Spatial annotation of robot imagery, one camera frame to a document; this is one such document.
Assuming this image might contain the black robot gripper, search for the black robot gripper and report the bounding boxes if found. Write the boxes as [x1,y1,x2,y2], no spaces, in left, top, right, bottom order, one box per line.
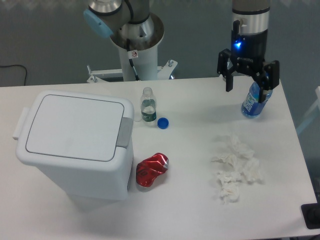
[217,30,280,103]

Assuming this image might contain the silver robot arm base joint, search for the silver robot arm base joint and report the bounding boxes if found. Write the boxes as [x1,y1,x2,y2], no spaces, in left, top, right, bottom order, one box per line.
[83,0,164,51]

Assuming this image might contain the grey trash can push button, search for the grey trash can push button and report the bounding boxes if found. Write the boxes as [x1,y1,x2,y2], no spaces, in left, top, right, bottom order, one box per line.
[116,117,134,148]

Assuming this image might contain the crushed red soda can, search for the crushed red soda can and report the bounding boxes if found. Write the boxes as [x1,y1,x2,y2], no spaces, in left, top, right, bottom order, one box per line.
[135,152,169,188]

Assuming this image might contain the white plastic trash can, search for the white plastic trash can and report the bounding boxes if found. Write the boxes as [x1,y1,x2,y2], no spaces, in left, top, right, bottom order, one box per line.
[13,90,134,201]

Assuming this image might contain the white trash can lid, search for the white trash can lid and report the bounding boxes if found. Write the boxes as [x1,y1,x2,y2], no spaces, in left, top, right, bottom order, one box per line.
[25,93,125,162]

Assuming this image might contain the blue plastic water bottle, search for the blue plastic water bottle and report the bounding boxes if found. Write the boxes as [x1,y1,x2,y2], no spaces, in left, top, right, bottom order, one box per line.
[241,81,273,118]

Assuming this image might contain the crumpled white tissue top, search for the crumpled white tissue top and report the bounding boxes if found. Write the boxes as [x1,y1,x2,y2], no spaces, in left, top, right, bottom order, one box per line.
[215,134,255,159]

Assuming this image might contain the crumpled white tissue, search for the crumpled white tissue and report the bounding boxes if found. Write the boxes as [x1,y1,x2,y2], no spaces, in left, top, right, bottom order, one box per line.
[215,134,255,159]
[242,158,264,183]
[217,171,242,204]
[211,153,239,170]

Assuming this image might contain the crumpled white tissue left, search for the crumpled white tissue left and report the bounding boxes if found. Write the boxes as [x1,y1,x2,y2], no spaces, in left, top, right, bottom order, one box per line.
[211,153,239,170]

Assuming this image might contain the blue bottle cap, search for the blue bottle cap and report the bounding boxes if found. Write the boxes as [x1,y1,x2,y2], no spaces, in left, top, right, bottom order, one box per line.
[157,117,169,130]

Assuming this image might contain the crumpled white tissue right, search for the crumpled white tissue right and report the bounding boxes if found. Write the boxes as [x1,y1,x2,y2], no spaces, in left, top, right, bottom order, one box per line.
[242,158,264,183]

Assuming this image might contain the clear empty plastic bottle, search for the clear empty plastic bottle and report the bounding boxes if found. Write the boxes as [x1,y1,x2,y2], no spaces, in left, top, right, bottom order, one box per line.
[140,87,157,126]

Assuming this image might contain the crumpled white tissue bottom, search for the crumpled white tissue bottom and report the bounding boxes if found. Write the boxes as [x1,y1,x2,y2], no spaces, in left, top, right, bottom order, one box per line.
[217,171,242,204]

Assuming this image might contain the black device at table edge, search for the black device at table edge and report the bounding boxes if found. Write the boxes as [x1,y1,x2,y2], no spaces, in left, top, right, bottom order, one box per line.
[301,203,320,230]

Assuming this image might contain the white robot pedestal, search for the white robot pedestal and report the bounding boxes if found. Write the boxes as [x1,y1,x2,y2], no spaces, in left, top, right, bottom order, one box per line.
[87,46,178,83]

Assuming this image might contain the black cable on pedestal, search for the black cable on pedestal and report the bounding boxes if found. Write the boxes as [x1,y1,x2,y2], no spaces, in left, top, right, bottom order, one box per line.
[126,38,140,82]

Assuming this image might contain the black cable on floor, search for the black cable on floor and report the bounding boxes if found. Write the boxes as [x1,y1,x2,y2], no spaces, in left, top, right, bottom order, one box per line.
[0,64,28,87]

